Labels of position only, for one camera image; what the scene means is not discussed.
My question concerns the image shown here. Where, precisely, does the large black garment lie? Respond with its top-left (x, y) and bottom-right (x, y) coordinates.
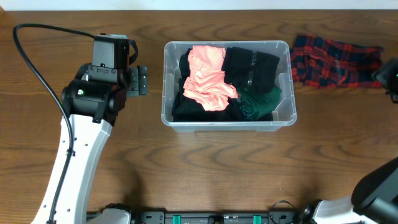
top-left (172, 48), bottom-right (244, 122)

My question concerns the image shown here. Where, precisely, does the pink garment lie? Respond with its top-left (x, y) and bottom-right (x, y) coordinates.
top-left (183, 45), bottom-right (238, 111)

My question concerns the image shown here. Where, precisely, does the green garment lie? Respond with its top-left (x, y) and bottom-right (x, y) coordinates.
top-left (237, 87), bottom-right (282, 121)

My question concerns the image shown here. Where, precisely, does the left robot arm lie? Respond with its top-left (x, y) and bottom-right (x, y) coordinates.
top-left (34, 34), bottom-right (147, 223)

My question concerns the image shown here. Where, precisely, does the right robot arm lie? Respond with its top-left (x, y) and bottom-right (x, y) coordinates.
top-left (300, 158), bottom-right (397, 224)

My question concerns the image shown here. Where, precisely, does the red plaid shirt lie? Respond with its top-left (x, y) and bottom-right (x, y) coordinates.
top-left (290, 35), bottom-right (383, 88)

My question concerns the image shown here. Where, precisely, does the clear plastic storage bin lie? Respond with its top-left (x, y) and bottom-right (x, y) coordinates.
top-left (161, 40), bottom-right (297, 132)

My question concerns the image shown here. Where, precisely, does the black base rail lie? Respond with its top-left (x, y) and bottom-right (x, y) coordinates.
top-left (88, 209), bottom-right (299, 224)

